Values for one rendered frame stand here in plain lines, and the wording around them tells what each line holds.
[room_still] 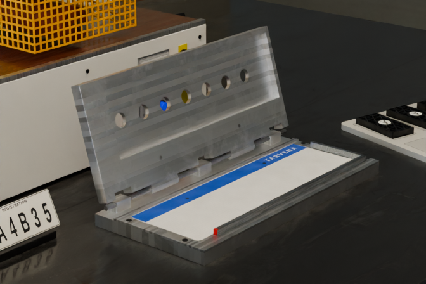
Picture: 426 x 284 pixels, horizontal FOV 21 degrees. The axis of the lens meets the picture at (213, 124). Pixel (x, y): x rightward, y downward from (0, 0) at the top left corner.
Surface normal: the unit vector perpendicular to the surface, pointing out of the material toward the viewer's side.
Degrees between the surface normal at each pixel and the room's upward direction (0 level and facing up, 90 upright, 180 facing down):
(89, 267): 0
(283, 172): 0
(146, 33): 0
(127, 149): 74
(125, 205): 90
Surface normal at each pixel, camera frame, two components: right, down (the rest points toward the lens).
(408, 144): 0.00, -0.95
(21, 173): 0.77, 0.21
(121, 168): 0.74, -0.07
